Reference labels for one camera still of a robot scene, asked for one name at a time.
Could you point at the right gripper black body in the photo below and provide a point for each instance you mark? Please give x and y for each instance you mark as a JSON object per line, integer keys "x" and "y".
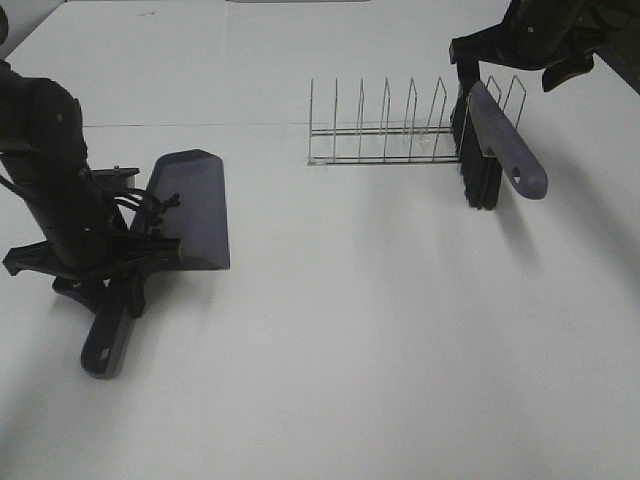
{"x": 537, "y": 35}

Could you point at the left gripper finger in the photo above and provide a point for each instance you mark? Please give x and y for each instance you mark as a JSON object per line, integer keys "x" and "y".
{"x": 127, "y": 291}
{"x": 86, "y": 293}

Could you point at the grey hand brush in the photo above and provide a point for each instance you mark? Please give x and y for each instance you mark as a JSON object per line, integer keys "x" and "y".
{"x": 489, "y": 147}

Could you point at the metal wire dish rack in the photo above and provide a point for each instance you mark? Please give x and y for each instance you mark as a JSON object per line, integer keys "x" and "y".
{"x": 361, "y": 127}

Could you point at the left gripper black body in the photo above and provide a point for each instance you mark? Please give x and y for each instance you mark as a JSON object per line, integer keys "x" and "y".
{"x": 97, "y": 225}

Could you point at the grey plastic dustpan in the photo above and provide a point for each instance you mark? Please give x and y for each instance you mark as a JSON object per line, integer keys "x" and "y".
{"x": 193, "y": 236}

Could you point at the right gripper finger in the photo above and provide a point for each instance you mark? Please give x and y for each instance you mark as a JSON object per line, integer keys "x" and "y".
{"x": 467, "y": 73}
{"x": 558, "y": 70}

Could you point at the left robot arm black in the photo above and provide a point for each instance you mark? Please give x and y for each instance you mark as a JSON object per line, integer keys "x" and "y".
{"x": 41, "y": 126}

